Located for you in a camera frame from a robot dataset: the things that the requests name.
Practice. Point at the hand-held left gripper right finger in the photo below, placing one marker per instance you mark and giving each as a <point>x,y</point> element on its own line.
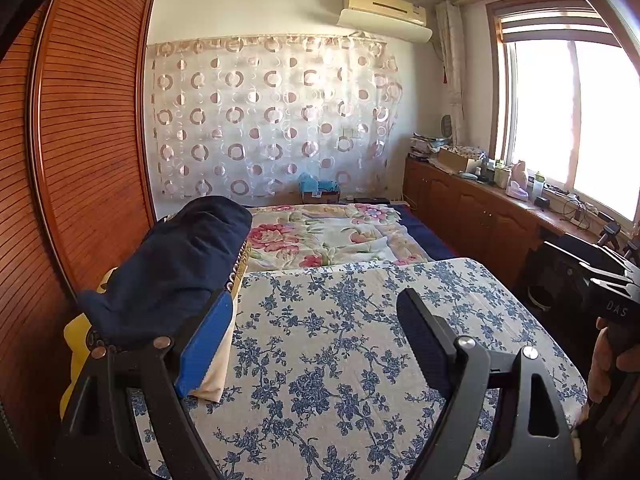
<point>425,340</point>

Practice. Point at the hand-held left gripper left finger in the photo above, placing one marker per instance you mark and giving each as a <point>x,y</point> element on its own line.
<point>202,345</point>

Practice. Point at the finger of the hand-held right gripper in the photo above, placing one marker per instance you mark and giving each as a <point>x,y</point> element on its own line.
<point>612,277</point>
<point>575,256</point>

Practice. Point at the navy printed t-shirt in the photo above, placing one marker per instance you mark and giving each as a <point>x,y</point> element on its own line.
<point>175,260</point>

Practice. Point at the person's right hand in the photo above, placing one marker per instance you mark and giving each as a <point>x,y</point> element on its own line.
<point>600,380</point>

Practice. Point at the cream cloth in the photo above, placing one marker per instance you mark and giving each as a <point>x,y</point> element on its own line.
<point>217,360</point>

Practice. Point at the small tripod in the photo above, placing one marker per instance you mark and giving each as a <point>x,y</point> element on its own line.
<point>610,234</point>

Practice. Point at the dark waste bin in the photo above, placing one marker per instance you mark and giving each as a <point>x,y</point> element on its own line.
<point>540,297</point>

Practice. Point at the small black box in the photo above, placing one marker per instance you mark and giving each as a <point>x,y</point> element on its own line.
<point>542,201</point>

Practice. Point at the blue floral bed sheet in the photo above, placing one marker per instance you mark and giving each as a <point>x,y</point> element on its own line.
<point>350,360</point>

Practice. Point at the white bottle green cap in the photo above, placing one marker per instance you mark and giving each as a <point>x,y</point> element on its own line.
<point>538,185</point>

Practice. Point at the pink tissue pack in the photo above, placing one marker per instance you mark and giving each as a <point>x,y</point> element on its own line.
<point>517,192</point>

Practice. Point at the pink bottle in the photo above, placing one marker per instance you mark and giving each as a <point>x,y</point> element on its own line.
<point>520,172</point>

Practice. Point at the navy bed sheet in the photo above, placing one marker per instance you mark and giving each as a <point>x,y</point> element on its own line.
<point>425,232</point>

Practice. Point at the low wooden cabinet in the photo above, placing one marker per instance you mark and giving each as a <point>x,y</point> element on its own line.
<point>475,210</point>

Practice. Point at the yellow plush toy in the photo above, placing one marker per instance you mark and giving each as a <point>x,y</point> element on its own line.
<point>75,345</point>

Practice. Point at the floral blanket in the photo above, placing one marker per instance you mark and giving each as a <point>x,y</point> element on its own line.
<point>325,235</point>

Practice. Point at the window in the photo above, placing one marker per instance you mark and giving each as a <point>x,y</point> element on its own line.
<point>570,110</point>

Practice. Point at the cardboard box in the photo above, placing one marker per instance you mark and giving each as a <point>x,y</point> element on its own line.
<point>457,160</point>

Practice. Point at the round hand fan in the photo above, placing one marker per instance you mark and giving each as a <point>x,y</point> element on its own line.
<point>446,125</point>

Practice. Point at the blue plastic item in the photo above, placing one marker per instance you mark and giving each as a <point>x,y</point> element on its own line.
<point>317,187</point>

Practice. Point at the pile of papers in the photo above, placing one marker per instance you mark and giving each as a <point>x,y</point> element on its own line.
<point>425,145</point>

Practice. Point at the beige window curtain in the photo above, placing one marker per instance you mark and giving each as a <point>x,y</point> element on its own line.
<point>452,70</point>

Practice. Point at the sheer circle-pattern curtain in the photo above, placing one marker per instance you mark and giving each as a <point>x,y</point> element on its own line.
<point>275,120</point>

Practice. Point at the wooden wardrobe door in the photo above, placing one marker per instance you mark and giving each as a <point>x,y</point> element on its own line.
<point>80,135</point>

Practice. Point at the wall air conditioner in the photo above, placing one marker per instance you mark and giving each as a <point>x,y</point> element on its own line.
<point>385,15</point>

